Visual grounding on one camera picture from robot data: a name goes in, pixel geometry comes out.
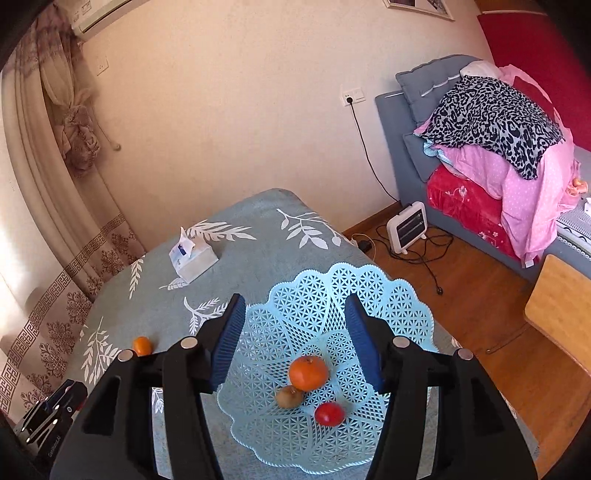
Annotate beige patterned curtain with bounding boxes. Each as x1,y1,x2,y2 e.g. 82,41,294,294
0,4,148,425

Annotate large grey cushion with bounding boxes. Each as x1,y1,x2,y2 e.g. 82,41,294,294
396,55,483,123

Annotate red wall panel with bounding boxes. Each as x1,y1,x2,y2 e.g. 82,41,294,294
475,14,591,153

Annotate white wall socket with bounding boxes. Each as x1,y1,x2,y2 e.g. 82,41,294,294
340,85,366,108

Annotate leopard print blanket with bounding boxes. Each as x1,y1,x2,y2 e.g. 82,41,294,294
421,75,565,181

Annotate grey cushioned chair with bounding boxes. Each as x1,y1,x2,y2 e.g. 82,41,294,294
375,55,591,287

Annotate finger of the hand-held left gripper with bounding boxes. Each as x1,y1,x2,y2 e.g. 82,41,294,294
21,379,88,428

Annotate grey bed mat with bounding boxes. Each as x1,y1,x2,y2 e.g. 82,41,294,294
556,198,591,254

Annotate pile of clothes on chair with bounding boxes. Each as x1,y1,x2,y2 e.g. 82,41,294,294
413,65,581,267

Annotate curtain tieback with tassel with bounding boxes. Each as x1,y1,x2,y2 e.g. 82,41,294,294
60,99,123,171

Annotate white air conditioner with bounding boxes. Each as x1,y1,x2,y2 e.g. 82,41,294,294
69,0,139,34

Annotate red tomato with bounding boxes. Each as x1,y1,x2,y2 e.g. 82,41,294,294
315,401,345,426

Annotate light blue lattice fruit basket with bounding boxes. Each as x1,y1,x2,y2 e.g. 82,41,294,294
216,262,435,476

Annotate black floor cables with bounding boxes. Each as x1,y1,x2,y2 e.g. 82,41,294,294
351,222,455,296

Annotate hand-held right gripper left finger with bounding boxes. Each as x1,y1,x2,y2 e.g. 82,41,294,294
50,293,247,480

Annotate white pillow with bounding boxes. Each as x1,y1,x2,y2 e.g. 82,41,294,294
462,60,502,79

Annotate white electric heater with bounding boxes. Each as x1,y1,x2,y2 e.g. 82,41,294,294
387,202,430,257

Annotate white tissue pack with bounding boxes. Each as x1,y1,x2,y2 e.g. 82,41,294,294
170,226,219,283

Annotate wooden stool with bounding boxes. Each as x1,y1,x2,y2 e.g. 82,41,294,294
524,254,591,365

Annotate black power cable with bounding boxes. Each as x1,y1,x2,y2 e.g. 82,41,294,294
348,99,400,204

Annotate grey-green leaf print tablecloth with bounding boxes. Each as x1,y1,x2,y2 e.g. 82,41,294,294
51,188,539,480

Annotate small grey cushion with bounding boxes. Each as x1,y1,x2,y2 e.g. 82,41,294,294
403,134,439,183

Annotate white framed picture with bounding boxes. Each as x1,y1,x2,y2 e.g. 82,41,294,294
383,0,455,21

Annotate large orange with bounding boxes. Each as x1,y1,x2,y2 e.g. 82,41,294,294
289,355,330,390

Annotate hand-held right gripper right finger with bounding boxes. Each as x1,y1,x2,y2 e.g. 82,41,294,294
345,293,539,480

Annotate red floral blanket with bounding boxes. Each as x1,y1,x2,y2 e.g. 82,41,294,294
427,164,527,259

